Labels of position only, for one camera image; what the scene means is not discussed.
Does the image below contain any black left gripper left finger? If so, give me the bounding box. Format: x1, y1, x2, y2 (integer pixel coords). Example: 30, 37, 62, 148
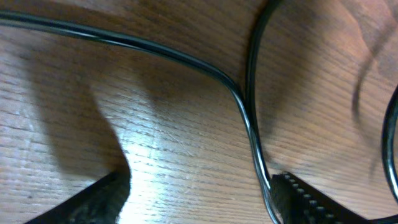
26, 171, 131, 224

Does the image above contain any black USB cable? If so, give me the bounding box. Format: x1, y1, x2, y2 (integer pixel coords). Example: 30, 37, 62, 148
0, 0, 398, 224

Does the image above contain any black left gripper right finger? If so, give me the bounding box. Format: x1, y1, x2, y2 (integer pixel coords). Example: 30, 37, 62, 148
271, 172, 370, 224

